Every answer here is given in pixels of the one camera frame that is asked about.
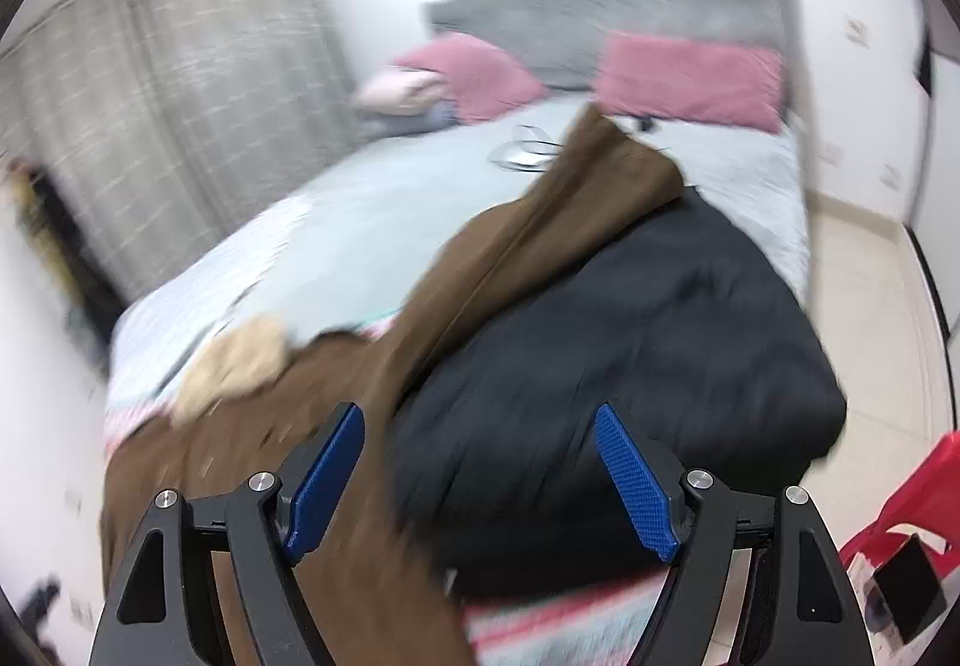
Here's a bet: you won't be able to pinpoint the brown corduroy fur-collar coat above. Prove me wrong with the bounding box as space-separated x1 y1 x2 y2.
101 106 683 664

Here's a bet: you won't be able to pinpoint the dark clothes on rack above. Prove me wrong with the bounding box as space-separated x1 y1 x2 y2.
2 157 127 377

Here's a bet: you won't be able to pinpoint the black phone on chair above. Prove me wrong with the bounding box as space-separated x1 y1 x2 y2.
874 535 947 643

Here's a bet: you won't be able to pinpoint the red plastic chair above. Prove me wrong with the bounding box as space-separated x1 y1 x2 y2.
838 430 960 660

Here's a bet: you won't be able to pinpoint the patterned knit bed blanket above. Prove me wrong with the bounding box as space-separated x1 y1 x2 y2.
101 311 677 666

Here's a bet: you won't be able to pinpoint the black puffer jacket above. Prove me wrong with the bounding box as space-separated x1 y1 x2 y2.
389 190 848 599

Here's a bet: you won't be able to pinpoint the light blue bed sheet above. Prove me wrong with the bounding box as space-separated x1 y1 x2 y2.
104 94 811 419

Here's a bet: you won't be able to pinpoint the grey dotted curtain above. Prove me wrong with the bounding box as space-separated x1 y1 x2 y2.
2 0 361 301

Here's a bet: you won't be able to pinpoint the folded pink and grey quilts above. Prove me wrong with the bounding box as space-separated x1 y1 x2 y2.
352 67 457 139

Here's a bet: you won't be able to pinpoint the pink pillow near window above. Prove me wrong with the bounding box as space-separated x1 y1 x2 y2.
394 32 547 125

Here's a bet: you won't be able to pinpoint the grey padded headboard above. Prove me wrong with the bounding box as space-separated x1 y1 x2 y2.
423 0 797 91

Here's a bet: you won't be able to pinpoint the pink pillow near wall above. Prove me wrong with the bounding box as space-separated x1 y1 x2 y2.
594 32 784 133

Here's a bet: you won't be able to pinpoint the black charging cable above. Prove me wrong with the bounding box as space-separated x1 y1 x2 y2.
486 123 565 170

